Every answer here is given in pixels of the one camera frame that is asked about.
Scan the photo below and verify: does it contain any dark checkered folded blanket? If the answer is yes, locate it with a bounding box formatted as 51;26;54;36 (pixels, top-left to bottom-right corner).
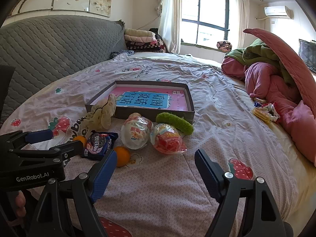
126;39;165;53

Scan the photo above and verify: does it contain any plastic-wrapped red toy egg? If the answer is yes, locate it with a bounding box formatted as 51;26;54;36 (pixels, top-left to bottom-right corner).
150;123;188;155

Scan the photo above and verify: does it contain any white air conditioner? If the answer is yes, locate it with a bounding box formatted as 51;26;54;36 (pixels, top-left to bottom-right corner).
264;6;294;19

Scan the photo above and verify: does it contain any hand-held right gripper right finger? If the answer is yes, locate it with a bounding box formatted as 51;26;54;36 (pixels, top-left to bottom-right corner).
195;149;288;237

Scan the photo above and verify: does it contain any black cloth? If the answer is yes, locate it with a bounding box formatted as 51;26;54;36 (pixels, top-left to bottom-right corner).
148;28;161;40

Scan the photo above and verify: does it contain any pink quilt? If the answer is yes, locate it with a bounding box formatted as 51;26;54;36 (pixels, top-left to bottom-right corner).
221;55;316;166

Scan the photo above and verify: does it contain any pink book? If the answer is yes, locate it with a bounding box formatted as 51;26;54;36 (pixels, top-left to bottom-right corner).
92;86;188;111

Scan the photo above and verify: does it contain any pink quilted mat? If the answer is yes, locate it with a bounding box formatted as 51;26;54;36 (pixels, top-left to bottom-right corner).
243;28;316;119

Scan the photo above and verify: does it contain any plastic-wrapped white toy egg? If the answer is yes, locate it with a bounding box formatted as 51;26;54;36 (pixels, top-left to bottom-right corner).
121;116;154;150

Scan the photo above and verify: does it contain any orange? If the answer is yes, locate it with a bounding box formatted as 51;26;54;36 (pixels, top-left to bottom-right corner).
73;135;87;149
114;146;131;167

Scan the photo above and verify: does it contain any strawberry print bed sheet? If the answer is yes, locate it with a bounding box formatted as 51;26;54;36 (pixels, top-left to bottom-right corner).
0;53;316;237

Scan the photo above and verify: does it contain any blue cookie packet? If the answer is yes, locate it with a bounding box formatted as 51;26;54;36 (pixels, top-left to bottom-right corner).
81;131;119;161

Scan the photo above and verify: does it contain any grey quilted headboard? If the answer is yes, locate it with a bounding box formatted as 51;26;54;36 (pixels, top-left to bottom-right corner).
0;15;125;126

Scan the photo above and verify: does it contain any grey cardboard box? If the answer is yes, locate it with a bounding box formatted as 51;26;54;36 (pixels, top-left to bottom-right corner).
85;80;195;125

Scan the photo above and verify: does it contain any patterned cloth bundle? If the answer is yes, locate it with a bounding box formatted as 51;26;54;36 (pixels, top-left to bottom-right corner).
216;40;232;52

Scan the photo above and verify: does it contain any blue patterned cloth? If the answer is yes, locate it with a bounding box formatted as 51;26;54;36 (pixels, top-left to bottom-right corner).
111;50;134;60

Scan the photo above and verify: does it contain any white curtain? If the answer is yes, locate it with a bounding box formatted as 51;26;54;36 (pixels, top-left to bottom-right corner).
233;0;250;53
158;0;183;53

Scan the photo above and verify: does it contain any small snack wrappers pile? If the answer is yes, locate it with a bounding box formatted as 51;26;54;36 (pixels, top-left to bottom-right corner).
262;103;280;122

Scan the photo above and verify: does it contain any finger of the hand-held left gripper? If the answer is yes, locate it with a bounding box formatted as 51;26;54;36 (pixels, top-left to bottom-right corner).
0;129;54;151
7;140;84;165

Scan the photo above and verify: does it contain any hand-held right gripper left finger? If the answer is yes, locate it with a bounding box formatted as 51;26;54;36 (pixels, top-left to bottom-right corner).
27;150;118;237

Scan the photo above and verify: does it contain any wall television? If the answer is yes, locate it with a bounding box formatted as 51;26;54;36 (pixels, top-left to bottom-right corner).
299;39;316;73

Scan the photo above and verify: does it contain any yellow wafer packet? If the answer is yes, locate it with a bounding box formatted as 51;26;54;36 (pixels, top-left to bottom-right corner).
252;106;271;124

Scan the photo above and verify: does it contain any person's left hand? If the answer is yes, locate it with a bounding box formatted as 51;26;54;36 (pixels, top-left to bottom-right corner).
14;191;27;216

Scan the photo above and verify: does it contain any cream folded blanket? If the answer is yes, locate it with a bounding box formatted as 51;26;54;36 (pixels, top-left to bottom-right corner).
124;28;156;42

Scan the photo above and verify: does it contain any green blanket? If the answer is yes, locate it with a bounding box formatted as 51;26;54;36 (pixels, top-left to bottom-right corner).
226;38;297;84

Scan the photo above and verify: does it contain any cream scrunchie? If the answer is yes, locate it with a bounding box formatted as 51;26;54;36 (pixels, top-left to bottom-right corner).
85;93;117;131

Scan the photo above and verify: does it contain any green fuzzy scrunchie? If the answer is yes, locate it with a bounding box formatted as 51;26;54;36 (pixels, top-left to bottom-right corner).
156;112;194;136

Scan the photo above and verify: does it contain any window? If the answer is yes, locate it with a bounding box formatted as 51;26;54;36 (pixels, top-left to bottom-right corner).
181;0;230;46

